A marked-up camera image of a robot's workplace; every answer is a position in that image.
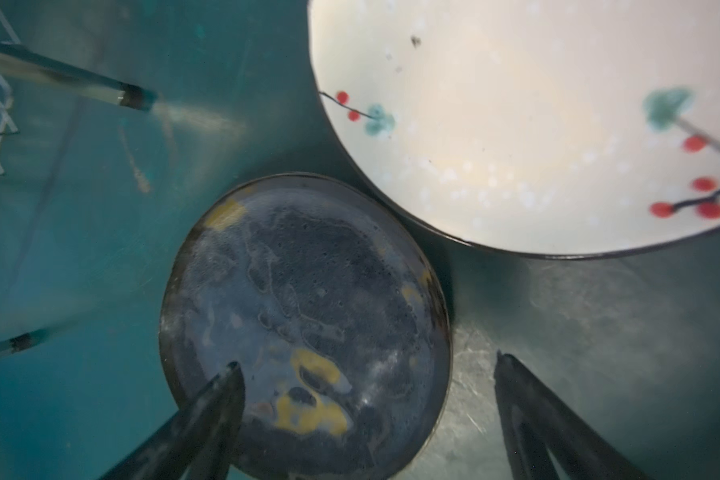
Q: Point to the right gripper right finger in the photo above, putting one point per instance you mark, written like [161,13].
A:
[540,431]

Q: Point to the cream floral plate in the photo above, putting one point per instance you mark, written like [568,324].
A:
[558,129]

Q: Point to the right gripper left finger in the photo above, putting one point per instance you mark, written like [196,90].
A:
[197,442]

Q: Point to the dark blue round plate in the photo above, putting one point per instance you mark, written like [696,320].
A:
[333,313]

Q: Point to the chrome two-tier dish rack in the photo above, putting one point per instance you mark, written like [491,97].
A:
[41,100]

